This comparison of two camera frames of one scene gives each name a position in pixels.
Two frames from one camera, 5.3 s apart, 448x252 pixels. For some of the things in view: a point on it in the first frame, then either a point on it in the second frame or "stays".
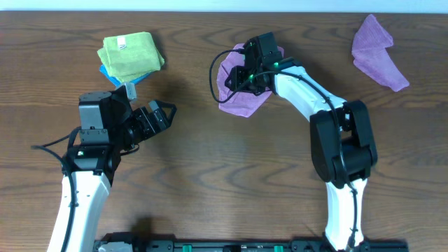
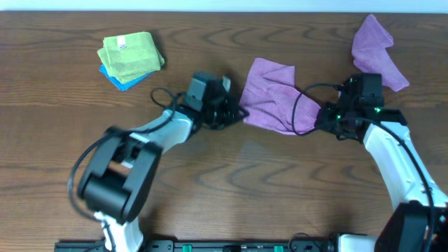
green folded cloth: x=128 y=57 stays
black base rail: x=130 y=243 stays
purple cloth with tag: x=239 y=102 -> x=269 y=97
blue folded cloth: x=117 y=82 stays
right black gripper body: x=244 y=74 -> x=334 y=120
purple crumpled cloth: x=371 y=56 stays
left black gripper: x=150 y=120 -> x=228 y=112
